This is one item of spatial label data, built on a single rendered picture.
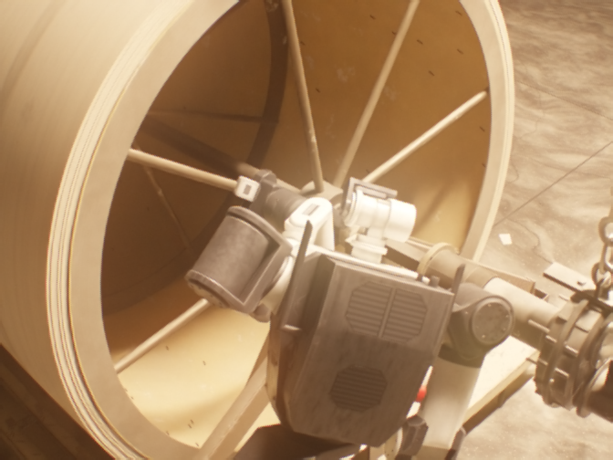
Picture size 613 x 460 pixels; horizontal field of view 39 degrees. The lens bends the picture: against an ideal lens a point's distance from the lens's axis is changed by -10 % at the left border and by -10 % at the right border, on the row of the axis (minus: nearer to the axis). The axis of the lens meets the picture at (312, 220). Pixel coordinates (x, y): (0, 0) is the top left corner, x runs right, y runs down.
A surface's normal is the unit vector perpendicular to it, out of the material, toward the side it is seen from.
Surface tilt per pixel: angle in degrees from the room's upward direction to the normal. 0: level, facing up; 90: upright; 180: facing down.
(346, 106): 77
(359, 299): 64
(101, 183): 90
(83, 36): 41
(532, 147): 0
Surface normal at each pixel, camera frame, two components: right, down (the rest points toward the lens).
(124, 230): -0.21, -0.72
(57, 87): -0.55, -0.27
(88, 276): 0.70, 0.36
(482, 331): 0.18, 0.09
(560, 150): -0.02, -0.85
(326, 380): 0.11, 0.33
